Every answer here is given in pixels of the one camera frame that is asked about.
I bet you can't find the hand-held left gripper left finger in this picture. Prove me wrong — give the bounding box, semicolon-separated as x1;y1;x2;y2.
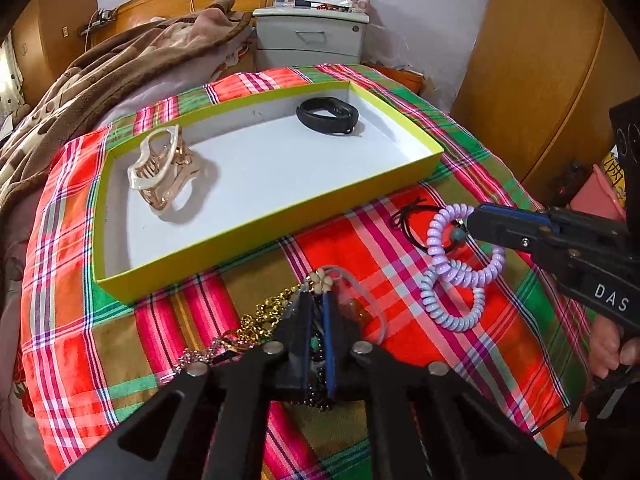
55;290;316;480

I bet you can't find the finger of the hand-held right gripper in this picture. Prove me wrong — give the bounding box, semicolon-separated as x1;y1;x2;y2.
467;207;538;258
472;202;556;228

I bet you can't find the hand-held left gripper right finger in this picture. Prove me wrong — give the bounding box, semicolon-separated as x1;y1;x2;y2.
321;290;576;480

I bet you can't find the black elastic hair tie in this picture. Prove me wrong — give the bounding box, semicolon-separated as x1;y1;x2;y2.
390;199;468;257

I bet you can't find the translucent hair tie with charm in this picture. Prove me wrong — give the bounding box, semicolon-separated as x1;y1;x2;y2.
302;266;388;346

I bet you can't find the gold chain keychain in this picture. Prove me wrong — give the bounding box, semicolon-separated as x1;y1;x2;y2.
239;284;303;356

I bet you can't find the purple spiral hair tie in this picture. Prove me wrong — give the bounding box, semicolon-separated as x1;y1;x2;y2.
427;204;507;288

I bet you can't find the rhinestone hair ornament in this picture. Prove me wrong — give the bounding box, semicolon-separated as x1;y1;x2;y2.
172;332;246;378

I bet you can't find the light blue spiral hair tie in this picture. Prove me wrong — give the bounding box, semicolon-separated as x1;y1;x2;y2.
419;265;487;332

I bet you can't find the yellow-green shallow cardboard box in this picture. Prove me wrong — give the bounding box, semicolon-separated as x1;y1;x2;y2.
91;80;446;306

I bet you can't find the person's right hand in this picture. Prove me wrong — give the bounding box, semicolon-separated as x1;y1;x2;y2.
589;317;640;382

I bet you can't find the dark bag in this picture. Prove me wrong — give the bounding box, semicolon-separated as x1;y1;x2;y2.
550;160;591;208

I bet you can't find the pink container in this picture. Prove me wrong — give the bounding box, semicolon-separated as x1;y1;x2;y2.
570;164;627;217

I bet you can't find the red green plaid tablecloth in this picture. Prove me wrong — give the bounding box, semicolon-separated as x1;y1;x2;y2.
20;62;596;480

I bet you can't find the wooden wardrobe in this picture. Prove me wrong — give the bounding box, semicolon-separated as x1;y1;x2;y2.
450;0;640;211

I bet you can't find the orange box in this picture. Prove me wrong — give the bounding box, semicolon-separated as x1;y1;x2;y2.
372;64;426;96

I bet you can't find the black wristband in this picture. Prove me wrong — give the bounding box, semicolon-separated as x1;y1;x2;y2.
296;96;361;136

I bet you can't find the beige hair claw clip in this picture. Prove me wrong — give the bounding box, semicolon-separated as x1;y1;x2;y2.
126;126;208;211

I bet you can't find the white nightstand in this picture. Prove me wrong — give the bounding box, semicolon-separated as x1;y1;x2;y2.
251;6;371;72

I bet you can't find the brown patterned blanket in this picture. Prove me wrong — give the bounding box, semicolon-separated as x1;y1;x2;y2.
0;7;258;211

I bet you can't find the power strip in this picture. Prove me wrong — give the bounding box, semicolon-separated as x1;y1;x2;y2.
80;7;118;36

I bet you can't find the pale floral curtain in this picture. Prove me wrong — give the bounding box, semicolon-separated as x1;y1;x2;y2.
0;30;26;131

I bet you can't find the wooden door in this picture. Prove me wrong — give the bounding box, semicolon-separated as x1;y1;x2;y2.
10;0;98;93

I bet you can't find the black beaded bracelet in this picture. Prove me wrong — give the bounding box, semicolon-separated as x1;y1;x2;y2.
297;330;337;411

